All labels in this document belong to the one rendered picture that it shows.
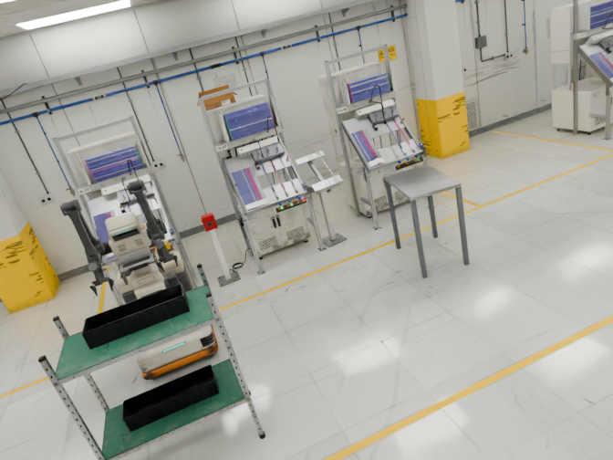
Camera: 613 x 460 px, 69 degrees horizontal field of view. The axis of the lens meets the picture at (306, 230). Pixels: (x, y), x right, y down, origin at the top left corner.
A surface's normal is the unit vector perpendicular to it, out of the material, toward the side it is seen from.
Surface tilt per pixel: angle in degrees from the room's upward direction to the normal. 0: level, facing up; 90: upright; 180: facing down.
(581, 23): 90
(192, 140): 90
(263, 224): 90
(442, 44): 90
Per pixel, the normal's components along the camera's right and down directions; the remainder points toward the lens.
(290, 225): 0.33, 0.31
